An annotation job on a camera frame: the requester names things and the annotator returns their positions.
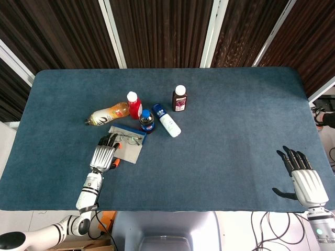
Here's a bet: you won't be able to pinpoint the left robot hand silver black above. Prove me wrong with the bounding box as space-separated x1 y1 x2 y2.
90 132 123 173

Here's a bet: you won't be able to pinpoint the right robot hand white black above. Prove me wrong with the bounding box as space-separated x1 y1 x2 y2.
272 145 329 209

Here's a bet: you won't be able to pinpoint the grey box with blue edge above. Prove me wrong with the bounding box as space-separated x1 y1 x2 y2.
108 125 147 165

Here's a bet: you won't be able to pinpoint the wire-rimmed eyeglasses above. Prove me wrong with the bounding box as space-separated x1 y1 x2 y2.
113 133 144 146

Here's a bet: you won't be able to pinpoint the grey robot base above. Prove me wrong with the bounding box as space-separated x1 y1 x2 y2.
111 210 222 251

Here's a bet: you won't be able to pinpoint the brown cardboard box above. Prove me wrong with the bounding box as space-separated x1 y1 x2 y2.
52 237 115 251

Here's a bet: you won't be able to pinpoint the orange juice bottle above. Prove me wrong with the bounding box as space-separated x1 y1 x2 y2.
84 101 130 127

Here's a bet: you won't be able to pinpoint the Pepsi cola bottle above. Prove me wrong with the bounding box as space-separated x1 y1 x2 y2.
138 109 157 135

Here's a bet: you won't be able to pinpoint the red bottle white cap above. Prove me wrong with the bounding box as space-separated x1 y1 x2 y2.
126 91 143 120

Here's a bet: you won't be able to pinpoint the orange packet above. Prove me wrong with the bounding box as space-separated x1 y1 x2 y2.
100 210 117 233

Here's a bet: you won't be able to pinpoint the white bottle blue cap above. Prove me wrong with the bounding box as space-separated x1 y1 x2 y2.
151 103 182 138

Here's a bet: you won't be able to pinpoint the blue table cloth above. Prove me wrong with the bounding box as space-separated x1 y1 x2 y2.
0 66 335 213

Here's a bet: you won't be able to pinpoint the grape juice bottle white cap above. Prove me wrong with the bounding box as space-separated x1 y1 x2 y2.
172 85 189 112

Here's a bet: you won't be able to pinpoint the dark brown slat screen panel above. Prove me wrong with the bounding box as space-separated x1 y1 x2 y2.
210 0 290 68
261 0 335 97
0 0 120 76
0 58 32 123
109 0 214 69

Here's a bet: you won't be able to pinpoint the black floor cable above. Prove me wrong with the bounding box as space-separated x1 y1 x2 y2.
250 211 291 251
266 211 315 251

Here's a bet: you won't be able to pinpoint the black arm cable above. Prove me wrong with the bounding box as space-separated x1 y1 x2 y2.
87 205 117 251

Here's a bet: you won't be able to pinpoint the black equipment with cables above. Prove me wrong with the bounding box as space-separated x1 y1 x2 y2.
310 95 335 131

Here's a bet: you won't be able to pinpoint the white screen frame post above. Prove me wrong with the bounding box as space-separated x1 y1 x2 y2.
0 39 35 87
98 0 128 69
199 0 229 69
251 0 298 67
308 78 335 103

